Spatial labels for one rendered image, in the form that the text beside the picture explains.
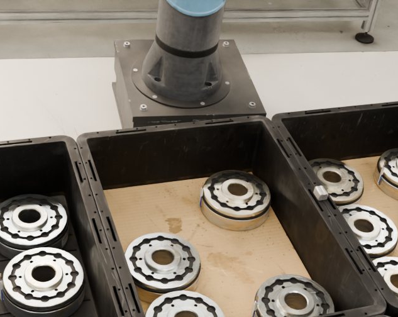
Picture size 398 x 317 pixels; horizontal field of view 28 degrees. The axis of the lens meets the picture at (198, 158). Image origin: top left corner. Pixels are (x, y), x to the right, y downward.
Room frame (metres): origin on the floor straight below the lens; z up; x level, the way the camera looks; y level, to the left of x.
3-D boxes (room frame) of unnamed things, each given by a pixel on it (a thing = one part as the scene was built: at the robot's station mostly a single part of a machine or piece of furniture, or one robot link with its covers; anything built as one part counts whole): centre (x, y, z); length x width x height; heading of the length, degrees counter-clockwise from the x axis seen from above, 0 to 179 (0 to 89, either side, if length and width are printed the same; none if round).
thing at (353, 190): (0.95, -0.21, 0.86); 0.10 x 0.10 x 0.01
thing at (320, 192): (0.82, -0.17, 0.94); 0.02 x 0.01 x 0.01; 23
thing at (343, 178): (0.95, -0.21, 0.86); 0.05 x 0.05 x 0.01
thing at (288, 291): (0.69, -0.15, 0.86); 0.05 x 0.05 x 0.01
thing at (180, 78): (1.26, 0.05, 0.85); 0.15 x 0.15 x 0.10
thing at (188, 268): (0.73, 0.03, 0.86); 0.10 x 0.10 x 0.01
